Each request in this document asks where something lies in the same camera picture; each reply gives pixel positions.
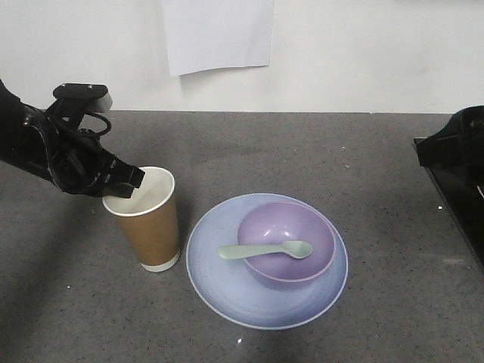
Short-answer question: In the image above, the light green plastic spoon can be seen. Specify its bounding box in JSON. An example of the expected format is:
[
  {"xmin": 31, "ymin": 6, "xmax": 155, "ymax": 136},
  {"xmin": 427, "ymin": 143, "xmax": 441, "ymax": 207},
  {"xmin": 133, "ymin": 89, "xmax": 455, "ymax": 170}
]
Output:
[{"xmin": 217, "ymin": 240, "xmax": 313, "ymax": 260}]

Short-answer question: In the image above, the black cooktop panel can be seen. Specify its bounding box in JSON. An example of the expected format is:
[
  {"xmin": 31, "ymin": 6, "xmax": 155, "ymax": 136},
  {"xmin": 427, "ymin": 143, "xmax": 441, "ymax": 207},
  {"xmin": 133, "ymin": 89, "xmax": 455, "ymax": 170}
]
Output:
[{"xmin": 424, "ymin": 167, "xmax": 483, "ymax": 268}]

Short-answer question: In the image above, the white paper sheet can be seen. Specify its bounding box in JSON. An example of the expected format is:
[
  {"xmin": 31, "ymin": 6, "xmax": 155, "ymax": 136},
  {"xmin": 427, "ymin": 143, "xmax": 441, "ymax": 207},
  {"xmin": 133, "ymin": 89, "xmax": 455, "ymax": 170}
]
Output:
[{"xmin": 162, "ymin": 1, "xmax": 275, "ymax": 76}]

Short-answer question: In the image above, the light blue plate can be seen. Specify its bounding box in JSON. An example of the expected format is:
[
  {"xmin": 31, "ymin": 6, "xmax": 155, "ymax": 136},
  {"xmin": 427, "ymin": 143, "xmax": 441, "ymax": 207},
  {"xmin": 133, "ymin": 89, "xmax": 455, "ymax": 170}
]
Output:
[{"xmin": 186, "ymin": 193, "xmax": 349, "ymax": 330}]

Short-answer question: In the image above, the brown paper cup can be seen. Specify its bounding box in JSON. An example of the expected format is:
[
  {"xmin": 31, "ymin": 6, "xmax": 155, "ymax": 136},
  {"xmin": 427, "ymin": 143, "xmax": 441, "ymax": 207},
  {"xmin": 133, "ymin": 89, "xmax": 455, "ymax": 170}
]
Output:
[{"xmin": 102, "ymin": 166, "xmax": 182, "ymax": 273}]

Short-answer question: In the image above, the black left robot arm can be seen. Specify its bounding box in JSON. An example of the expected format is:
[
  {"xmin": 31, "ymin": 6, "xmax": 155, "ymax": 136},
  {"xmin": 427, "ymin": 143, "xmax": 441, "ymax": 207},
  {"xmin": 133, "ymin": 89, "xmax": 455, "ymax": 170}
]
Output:
[{"xmin": 1, "ymin": 83, "xmax": 144, "ymax": 198}]

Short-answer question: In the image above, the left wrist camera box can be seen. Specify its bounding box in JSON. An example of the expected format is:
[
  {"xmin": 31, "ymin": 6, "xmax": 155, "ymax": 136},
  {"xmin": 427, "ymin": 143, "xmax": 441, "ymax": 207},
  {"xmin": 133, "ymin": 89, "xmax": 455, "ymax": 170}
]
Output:
[{"xmin": 53, "ymin": 83, "xmax": 113, "ymax": 113}]

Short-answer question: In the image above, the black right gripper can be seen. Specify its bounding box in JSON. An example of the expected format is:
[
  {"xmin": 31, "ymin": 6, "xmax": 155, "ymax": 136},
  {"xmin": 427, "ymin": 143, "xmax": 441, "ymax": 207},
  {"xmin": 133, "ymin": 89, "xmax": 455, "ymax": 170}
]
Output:
[{"xmin": 417, "ymin": 105, "xmax": 483, "ymax": 168}]

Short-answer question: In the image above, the purple plastic bowl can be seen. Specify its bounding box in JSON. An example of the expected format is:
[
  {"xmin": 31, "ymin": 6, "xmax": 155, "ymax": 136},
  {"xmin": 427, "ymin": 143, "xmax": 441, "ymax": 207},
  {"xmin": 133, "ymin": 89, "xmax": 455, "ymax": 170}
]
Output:
[{"xmin": 237, "ymin": 201, "xmax": 337, "ymax": 290}]

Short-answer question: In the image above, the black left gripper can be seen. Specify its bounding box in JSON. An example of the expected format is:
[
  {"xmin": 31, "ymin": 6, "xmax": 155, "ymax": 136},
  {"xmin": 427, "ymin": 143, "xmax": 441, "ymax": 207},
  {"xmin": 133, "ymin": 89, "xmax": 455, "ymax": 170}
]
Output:
[{"xmin": 38, "ymin": 101, "xmax": 145, "ymax": 199}]

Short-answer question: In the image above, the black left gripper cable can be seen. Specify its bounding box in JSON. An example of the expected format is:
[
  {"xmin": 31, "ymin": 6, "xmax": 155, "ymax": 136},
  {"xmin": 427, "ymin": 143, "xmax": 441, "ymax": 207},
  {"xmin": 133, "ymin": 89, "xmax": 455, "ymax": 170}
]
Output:
[{"xmin": 77, "ymin": 110, "xmax": 113, "ymax": 137}]

